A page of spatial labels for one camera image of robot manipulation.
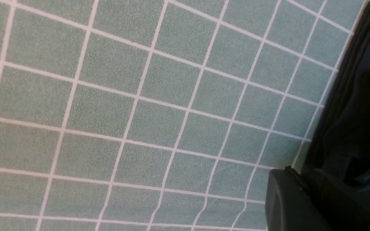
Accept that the dark gray long-sleeved shirt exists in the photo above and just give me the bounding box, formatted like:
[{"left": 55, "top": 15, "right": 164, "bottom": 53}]
[{"left": 302, "top": 1, "right": 370, "bottom": 198}]

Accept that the green checkered table cloth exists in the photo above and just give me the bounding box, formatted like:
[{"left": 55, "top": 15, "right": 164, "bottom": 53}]
[{"left": 0, "top": 0, "right": 366, "bottom": 231}]

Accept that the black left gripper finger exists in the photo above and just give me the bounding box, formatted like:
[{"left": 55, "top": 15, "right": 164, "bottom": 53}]
[{"left": 265, "top": 167, "right": 370, "bottom": 231}]

